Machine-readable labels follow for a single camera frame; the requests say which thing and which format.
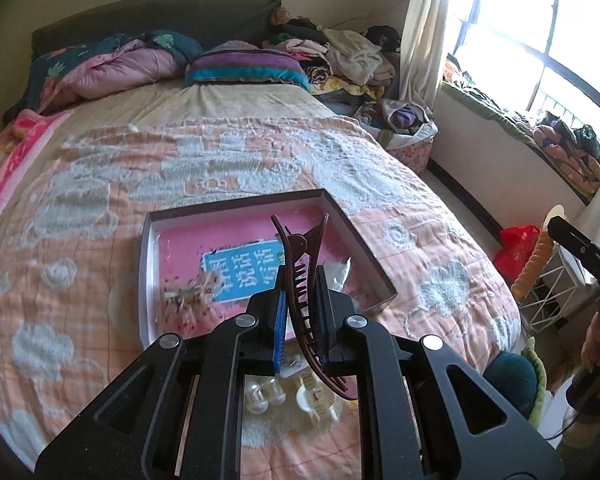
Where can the striped purple teal pillow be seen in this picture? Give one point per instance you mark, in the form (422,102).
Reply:
(245,67)

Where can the clear earring packet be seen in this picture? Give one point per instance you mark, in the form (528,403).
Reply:
(338,274)

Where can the grey cardboard box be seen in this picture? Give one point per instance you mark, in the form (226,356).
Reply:
(147,260)

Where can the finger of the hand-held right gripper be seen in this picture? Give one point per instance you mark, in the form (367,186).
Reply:
(580,247)

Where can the floral laundry basket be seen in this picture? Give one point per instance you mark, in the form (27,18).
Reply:
(410,147)

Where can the brown hair claw clip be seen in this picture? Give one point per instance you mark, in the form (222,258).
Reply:
(300,260)

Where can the person's right hand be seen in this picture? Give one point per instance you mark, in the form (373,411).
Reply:
(594,345)

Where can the window with dark frame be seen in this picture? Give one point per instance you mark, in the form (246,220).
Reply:
(545,25)

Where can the cream curtain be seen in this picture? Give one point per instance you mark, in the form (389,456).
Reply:
(430,35)

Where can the clothes heap on window seat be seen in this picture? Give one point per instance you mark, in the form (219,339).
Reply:
(565,150)

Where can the pearl hair claw clip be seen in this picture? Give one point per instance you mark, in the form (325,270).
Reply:
(314,400)
(260,394)

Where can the red plastic bag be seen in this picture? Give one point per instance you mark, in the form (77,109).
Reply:
(515,250)

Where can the dark green round cushion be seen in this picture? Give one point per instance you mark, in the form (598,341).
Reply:
(510,380)

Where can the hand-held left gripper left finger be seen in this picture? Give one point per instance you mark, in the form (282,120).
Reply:
(280,330)

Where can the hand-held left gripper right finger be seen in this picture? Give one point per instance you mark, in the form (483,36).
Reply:
(322,320)

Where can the pile of clothes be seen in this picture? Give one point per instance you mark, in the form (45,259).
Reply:
(345,57)

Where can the floral fabric scrunchie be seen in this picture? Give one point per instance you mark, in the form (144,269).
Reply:
(190,296)

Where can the orange twisted toy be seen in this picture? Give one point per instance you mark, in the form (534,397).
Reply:
(532,265)

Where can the dark headboard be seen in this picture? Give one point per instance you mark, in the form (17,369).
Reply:
(130,17)

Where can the pink printed blanket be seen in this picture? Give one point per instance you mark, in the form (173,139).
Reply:
(10,160)

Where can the green window seat cushion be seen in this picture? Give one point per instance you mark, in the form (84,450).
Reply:
(485,110)

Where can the pink and navy quilt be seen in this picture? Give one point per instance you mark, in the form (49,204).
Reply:
(115,67)

